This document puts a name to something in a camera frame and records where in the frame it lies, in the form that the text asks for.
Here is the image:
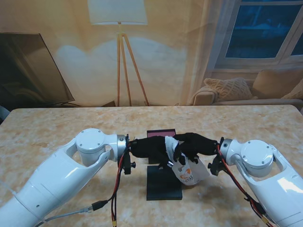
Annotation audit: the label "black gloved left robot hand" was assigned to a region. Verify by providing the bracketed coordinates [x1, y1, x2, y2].
[130, 136, 175, 169]

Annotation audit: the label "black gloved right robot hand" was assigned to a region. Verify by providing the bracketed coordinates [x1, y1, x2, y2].
[173, 132, 220, 166]

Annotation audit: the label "black gift box pink inside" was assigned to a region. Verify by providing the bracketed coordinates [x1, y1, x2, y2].
[146, 129, 177, 166]

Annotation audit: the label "white plastic bag orange print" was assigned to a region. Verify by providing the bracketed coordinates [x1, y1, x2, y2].
[164, 136, 211, 186]

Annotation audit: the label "black gift box lid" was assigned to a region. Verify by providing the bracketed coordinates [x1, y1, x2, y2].
[146, 165, 184, 201]

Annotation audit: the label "printed living room backdrop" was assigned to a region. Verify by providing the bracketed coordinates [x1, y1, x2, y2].
[0, 0, 303, 110]

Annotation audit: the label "dark grey chair back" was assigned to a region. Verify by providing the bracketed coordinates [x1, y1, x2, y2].
[0, 105, 11, 125]

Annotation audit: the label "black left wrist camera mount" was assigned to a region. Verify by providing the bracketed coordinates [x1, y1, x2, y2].
[122, 153, 137, 175]

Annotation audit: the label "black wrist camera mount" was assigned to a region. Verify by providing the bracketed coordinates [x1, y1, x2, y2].
[122, 153, 137, 175]
[207, 157, 225, 176]

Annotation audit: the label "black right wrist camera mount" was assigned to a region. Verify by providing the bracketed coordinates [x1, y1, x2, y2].
[207, 157, 225, 176]

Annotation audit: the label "red black left arm cables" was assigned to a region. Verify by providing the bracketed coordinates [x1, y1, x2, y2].
[110, 141, 133, 227]

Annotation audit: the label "red black arm cables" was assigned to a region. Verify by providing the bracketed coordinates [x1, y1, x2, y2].
[110, 141, 133, 227]
[216, 144, 275, 227]

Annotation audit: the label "red black right arm cables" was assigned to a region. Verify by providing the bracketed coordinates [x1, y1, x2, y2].
[216, 144, 275, 227]

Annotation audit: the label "grey usb cable black plug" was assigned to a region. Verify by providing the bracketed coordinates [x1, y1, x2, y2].
[35, 200, 109, 225]

